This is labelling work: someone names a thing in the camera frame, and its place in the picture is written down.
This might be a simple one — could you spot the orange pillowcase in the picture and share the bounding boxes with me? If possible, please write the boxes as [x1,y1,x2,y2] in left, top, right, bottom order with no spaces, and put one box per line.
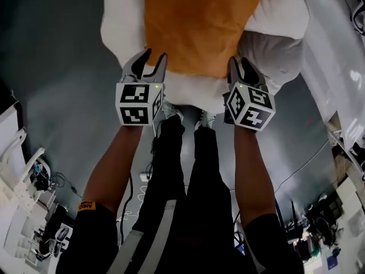
[141,0,273,80]

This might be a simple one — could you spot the person's black trousers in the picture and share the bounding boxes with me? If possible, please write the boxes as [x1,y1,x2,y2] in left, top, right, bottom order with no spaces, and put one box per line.
[132,115,246,274]

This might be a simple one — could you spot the person's left forearm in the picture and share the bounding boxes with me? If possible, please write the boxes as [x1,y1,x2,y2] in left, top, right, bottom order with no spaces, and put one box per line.
[82,124,143,215]

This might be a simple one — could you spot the person's black shirt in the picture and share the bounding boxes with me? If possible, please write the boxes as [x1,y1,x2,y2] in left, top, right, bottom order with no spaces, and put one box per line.
[56,201,305,274]

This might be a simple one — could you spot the person's right forearm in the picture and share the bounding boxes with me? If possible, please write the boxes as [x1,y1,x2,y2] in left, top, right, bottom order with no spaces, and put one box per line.
[233,126,277,228]

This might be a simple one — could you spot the long white floor cable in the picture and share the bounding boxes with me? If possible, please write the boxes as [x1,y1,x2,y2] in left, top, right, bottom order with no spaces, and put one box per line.
[273,140,332,194]

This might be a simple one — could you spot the white helmet shell with cables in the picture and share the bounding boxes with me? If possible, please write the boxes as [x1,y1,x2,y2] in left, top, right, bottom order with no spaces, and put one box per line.
[30,160,54,194]

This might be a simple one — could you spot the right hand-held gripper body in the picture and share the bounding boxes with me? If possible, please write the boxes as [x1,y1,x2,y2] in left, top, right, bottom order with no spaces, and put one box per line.
[222,78,277,133]

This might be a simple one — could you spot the person's right grey shoe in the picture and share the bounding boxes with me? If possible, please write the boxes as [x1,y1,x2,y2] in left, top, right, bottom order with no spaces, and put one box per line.
[194,110,217,130]

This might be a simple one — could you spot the person's grey shoe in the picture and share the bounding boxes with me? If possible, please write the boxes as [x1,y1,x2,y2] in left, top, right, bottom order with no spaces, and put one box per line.
[194,110,217,130]
[161,101,185,123]

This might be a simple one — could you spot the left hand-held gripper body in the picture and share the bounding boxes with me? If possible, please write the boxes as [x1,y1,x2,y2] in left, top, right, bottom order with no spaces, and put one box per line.
[115,70,167,127]

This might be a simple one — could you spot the white cubby bookcase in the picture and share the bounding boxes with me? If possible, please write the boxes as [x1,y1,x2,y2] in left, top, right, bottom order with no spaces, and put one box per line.
[0,207,56,259]

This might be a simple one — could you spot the person's left grey shoe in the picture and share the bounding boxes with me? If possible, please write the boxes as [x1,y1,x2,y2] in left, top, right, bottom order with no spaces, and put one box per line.
[161,101,185,123]

